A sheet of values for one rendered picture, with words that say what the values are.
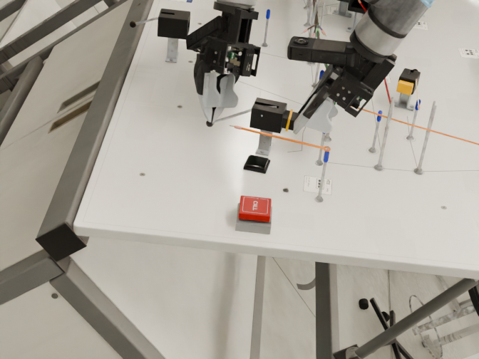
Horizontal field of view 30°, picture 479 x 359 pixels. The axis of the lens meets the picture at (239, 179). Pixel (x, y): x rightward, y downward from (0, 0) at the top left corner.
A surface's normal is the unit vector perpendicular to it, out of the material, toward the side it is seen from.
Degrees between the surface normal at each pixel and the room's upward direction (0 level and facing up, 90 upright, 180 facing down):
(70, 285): 90
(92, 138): 90
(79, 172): 90
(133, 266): 0
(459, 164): 52
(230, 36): 119
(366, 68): 98
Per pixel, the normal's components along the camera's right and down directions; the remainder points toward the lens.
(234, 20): -0.82, 0.00
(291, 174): 0.09, -0.82
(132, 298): 0.83, -0.42
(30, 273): -0.07, 0.56
